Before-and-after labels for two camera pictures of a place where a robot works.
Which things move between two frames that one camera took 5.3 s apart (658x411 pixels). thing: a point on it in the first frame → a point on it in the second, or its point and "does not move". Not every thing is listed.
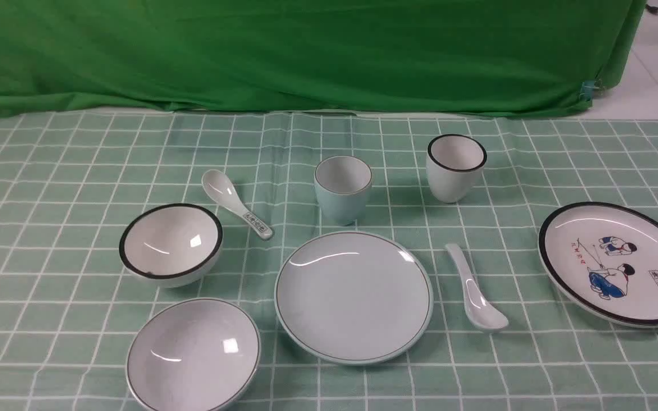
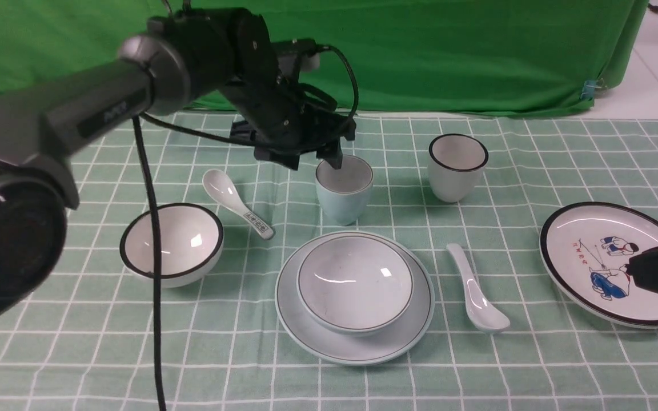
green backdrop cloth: (505, 57) does not move
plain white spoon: (481, 311) does not move
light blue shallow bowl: (192, 354) → (354, 285)
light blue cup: (341, 182) does not move
